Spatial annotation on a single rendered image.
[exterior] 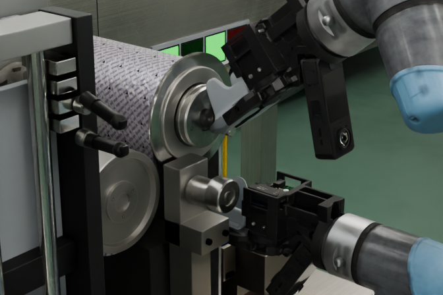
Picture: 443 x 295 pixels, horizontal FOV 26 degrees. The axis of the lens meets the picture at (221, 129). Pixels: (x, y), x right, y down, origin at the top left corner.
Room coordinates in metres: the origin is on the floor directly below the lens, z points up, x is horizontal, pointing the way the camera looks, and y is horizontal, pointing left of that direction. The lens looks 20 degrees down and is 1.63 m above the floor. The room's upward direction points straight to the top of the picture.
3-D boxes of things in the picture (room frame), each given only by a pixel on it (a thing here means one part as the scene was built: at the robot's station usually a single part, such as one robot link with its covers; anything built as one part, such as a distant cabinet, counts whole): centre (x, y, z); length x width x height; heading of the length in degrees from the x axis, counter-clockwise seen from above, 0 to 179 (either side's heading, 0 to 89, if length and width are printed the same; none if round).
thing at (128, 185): (1.07, 0.21, 1.17); 0.26 x 0.12 x 0.12; 50
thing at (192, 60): (1.08, 0.03, 1.25); 0.15 x 0.01 x 0.15; 140
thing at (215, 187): (1.00, 0.00, 1.18); 0.04 x 0.02 x 0.04; 140
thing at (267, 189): (1.05, -0.09, 1.12); 0.12 x 0.08 x 0.09; 50
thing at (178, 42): (1.59, 0.03, 1.18); 0.25 x 0.01 x 0.07; 140
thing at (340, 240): (1.00, -0.15, 1.11); 0.08 x 0.05 x 0.08; 140
